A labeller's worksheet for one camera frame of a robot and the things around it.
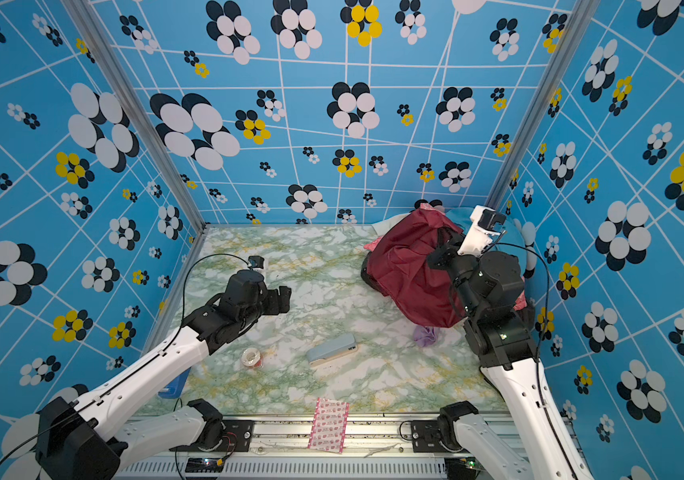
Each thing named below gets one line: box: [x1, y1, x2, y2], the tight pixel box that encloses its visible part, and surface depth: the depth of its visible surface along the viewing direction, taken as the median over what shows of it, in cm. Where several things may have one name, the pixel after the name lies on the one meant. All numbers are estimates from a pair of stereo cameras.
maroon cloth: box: [368, 211, 466, 328], surface depth 69 cm
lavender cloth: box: [413, 325, 437, 347], surface depth 90 cm
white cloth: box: [372, 213, 411, 237], surface depth 122 cm
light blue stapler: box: [306, 333, 357, 362], surface depth 86 cm
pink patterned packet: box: [308, 397, 350, 454], surface depth 77 cm
